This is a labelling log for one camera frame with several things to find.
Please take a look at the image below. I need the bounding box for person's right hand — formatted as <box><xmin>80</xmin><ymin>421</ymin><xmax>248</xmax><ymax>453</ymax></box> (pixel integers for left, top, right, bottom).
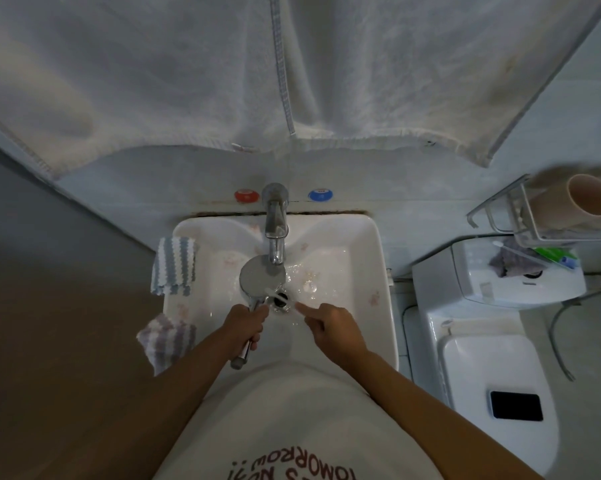
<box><xmin>295</xmin><ymin>303</ymin><xmax>370</xmax><ymax>360</ymax></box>

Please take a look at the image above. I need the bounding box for person's left hand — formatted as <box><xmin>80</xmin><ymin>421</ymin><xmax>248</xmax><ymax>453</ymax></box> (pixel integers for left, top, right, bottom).
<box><xmin>221</xmin><ymin>304</ymin><xmax>270</xmax><ymax>352</ymax></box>

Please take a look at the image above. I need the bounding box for chrome handheld shower head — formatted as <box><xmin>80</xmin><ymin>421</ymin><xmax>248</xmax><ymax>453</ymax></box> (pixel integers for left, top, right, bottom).
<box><xmin>230</xmin><ymin>255</ymin><xmax>287</xmax><ymax>370</ymax></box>

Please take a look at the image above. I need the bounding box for person's left forearm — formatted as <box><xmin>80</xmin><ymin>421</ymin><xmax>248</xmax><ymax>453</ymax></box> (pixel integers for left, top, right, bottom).
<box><xmin>10</xmin><ymin>327</ymin><xmax>248</xmax><ymax>480</ymax></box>

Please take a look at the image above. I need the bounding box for person's right forearm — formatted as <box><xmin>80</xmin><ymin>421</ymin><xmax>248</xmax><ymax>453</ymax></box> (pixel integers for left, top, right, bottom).
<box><xmin>350</xmin><ymin>347</ymin><xmax>544</xmax><ymax>480</ymax></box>

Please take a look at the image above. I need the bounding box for purple white striped cloth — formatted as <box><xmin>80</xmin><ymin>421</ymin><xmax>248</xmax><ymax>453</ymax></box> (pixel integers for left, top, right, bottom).
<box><xmin>136</xmin><ymin>313</ymin><xmax>197</xmax><ymax>378</ymax></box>

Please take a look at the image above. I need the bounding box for white ceramic sink basin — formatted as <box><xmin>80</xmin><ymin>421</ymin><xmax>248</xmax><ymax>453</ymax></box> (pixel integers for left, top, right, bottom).
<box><xmin>162</xmin><ymin>215</ymin><xmax>399</xmax><ymax>383</ymax></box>

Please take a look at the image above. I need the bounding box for blue white striped cloth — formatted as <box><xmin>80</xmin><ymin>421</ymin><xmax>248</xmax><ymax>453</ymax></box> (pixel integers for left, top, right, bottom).
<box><xmin>150</xmin><ymin>236</ymin><xmax>199</xmax><ymax>297</ymax></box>

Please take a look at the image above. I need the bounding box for chrome sink faucet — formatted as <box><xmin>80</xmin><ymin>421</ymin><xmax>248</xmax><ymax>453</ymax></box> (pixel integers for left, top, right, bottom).
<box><xmin>261</xmin><ymin>183</ymin><xmax>289</xmax><ymax>266</ymax></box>

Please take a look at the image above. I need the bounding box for person's white printed shirt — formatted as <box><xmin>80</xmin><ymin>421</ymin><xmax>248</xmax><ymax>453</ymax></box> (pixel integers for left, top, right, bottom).
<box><xmin>153</xmin><ymin>363</ymin><xmax>454</xmax><ymax>480</ymax></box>

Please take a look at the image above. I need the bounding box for white toilet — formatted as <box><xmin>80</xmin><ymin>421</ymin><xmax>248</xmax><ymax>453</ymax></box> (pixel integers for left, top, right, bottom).
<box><xmin>412</xmin><ymin>236</ymin><xmax>588</xmax><ymax>477</ymax></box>

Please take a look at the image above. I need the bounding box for white toothbrush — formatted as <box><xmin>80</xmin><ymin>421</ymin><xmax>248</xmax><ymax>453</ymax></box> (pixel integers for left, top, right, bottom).
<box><xmin>492</xmin><ymin>239</ymin><xmax>549</xmax><ymax>265</ymax></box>

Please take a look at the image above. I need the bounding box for purple crumpled cloth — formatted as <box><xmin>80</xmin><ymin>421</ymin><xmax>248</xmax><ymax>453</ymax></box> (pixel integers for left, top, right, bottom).
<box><xmin>489</xmin><ymin>244</ymin><xmax>549</xmax><ymax>279</ymax></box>

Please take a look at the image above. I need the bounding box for black smartphone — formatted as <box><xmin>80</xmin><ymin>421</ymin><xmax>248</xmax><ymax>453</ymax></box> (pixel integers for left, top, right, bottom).
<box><xmin>490</xmin><ymin>391</ymin><xmax>544</xmax><ymax>422</ymax></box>

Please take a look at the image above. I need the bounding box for white hanging towel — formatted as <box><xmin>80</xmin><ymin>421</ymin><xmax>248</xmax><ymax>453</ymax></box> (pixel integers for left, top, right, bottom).
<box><xmin>0</xmin><ymin>0</ymin><xmax>297</xmax><ymax>180</ymax></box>
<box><xmin>269</xmin><ymin>0</ymin><xmax>601</xmax><ymax>168</ymax></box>

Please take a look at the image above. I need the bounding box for green toothpaste tube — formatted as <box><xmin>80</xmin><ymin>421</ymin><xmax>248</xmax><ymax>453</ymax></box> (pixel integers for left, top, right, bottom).
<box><xmin>534</xmin><ymin>247</ymin><xmax>579</xmax><ymax>270</ymax></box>

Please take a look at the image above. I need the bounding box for beige plastic cup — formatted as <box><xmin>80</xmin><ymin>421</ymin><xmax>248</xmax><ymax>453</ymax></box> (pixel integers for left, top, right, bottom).
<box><xmin>530</xmin><ymin>174</ymin><xmax>601</xmax><ymax>231</ymax></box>

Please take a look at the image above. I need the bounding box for metal wire wall rack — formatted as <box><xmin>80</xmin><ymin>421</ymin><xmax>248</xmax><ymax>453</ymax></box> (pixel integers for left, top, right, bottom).
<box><xmin>466</xmin><ymin>174</ymin><xmax>601</xmax><ymax>248</ymax></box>

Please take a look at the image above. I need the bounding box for grey toilet water hose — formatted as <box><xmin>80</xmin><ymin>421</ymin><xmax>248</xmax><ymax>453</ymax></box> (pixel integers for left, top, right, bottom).
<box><xmin>549</xmin><ymin>287</ymin><xmax>601</xmax><ymax>382</ymax></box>

